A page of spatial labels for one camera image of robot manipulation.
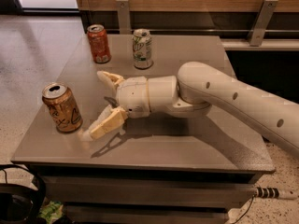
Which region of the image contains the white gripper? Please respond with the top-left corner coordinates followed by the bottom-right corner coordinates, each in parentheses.
top-left (78, 71), bottom-right (150, 142)

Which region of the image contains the gold brown soda can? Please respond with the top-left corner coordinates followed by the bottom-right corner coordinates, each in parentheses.
top-left (42, 82), bottom-right (83, 133)

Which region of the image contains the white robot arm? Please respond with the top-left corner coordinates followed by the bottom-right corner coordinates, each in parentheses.
top-left (80, 62), bottom-right (299, 158)

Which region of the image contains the red orange soda can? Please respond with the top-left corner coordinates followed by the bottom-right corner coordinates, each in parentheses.
top-left (87, 24), bottom-right (111, 63)

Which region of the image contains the white green soda can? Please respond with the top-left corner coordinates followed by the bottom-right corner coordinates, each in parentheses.
top-left (132, 29), bottom-right (153, 69)

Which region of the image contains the grey cabinet with drawers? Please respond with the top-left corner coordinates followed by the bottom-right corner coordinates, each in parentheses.
top-left (11, 35), bottom-right (275, 224)

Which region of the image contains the green snack bag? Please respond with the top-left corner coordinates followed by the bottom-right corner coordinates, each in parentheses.
top-left (38, 201), bottom-right (63, 224)

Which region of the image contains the left metal bracket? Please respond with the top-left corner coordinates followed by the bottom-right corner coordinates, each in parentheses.
top-left (116, 0), bottom-right (131, 35)

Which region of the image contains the metal bracket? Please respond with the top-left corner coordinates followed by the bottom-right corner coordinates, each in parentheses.
top-left (248, 0), bottom-right (278, 47)
top-left (116, 0), bottom-right (131, 35)

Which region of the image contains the black bag with strap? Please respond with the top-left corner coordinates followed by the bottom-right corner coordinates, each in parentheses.
top-left (0, 164), bottom-right (46, 224)

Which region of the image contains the black white striped handle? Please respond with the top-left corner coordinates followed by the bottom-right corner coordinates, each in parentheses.
top-left (255, 187), bottom-right (298, 200)

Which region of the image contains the right metal bracket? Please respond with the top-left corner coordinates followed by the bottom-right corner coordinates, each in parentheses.
top-left (248, 0), bottom-right (278, 47)

